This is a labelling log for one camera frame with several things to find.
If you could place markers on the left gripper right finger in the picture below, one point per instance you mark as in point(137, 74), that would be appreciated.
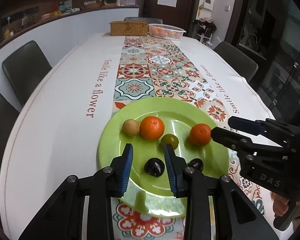
point(187, 182)

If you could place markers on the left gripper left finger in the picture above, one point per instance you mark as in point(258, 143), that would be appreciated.
point(109, 182)

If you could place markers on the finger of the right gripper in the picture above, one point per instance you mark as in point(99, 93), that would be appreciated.
point(241, 143)
point(278, 132)

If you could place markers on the dark purple plum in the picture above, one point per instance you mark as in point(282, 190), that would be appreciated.
point(197, 164)

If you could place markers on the green plum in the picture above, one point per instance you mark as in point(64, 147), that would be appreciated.
point(169, 139)

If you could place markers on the tan round fruit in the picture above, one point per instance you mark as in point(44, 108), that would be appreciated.
point(130, 128)

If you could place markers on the large orange mandarin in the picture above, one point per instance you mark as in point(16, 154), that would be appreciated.
point(151, 128)

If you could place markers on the person's right hand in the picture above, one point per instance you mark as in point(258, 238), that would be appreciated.
point(280, 205)

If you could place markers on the green plate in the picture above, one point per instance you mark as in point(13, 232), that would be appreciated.
point(147, 194)

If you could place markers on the white tablecloth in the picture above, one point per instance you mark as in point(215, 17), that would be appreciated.
point(58, 131)

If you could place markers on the right dark chair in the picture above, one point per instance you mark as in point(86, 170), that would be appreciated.
point(241, 63)

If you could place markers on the patterned table runner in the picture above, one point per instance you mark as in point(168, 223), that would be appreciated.
point(188, 71)

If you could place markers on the dark wooden door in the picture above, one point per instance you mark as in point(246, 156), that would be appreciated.
point(177, 13)

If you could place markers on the far left dark chair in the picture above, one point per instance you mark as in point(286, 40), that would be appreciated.
point(25, 68)

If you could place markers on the far end chair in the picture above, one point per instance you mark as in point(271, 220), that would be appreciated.
point(144, 19)

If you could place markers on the woven brown box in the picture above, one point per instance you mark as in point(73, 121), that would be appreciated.
point(129, 28)

